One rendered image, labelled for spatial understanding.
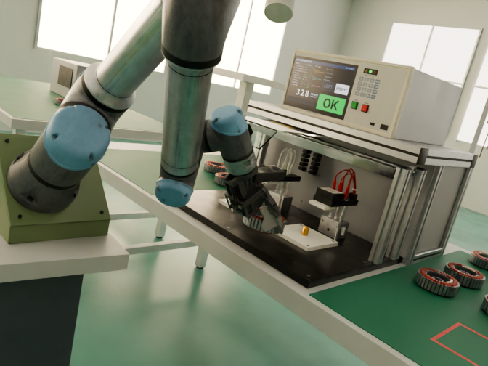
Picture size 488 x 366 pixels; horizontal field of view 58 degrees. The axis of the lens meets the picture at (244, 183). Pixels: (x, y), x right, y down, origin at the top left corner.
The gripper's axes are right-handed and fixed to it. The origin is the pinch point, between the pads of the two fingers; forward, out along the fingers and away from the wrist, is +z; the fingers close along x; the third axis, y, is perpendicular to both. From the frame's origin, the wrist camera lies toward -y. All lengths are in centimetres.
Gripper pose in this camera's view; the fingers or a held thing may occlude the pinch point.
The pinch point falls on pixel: (265, 221)
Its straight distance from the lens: 118.6
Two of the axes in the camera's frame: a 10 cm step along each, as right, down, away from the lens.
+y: -7.0, 5.7, -4.3
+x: 6.7, 3.3, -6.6
